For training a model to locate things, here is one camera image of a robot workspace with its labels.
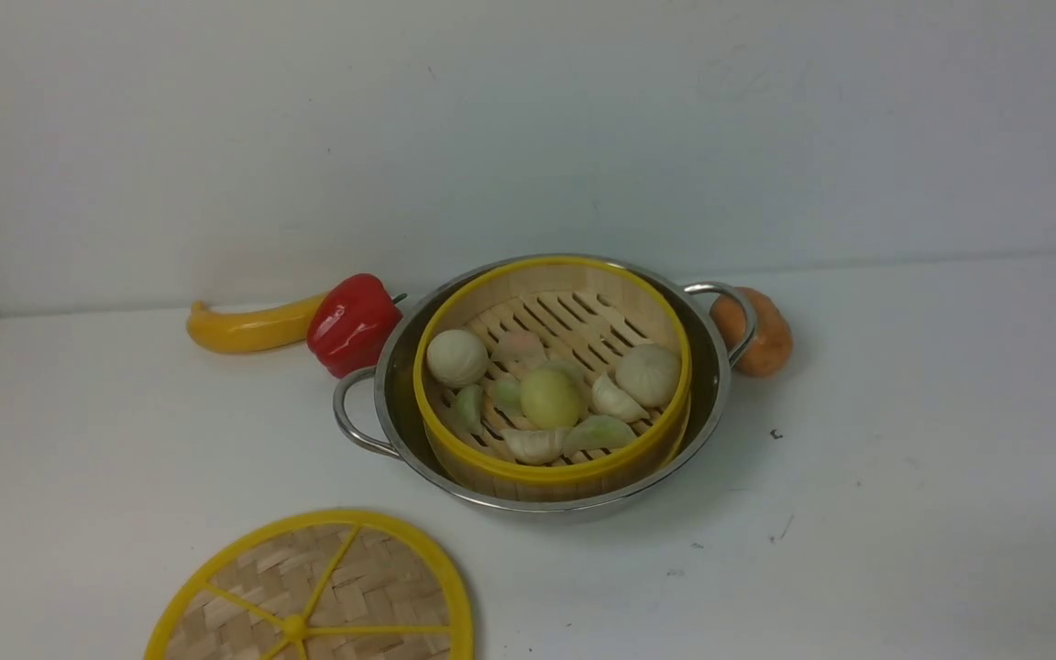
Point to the white dumpling front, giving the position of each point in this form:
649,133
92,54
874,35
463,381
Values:
536,447

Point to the white bun right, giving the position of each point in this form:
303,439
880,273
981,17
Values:
650,374

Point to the green dumpling left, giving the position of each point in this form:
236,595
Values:
467,409

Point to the green dumpling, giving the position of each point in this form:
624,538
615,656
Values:
598,433
467,409
507,396

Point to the white dumpling right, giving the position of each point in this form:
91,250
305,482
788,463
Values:
608,399

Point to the red bell pepper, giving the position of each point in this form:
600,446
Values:
352,324

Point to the green dumpling front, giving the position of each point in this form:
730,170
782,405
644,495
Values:
598,433

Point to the white dumpling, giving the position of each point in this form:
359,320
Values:
608,399
536,447

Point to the yellow banana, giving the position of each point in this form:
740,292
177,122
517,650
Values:
251,332

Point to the white bun left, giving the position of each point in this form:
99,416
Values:
456,358

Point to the yellow bamboo steamer lid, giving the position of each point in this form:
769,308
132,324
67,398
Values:
331,584

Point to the yellow green bun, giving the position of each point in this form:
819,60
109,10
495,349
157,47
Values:
551,399

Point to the pink dumpling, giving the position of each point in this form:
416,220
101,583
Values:
520,347

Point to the green dumpling centre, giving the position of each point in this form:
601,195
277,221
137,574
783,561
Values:
507,396

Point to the white bun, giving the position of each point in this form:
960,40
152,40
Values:
456,358
650,374

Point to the yellow rimmed bamboo steamer basket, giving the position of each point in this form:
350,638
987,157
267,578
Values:
589,314

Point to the stainless steel pot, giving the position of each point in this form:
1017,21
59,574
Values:
375,407

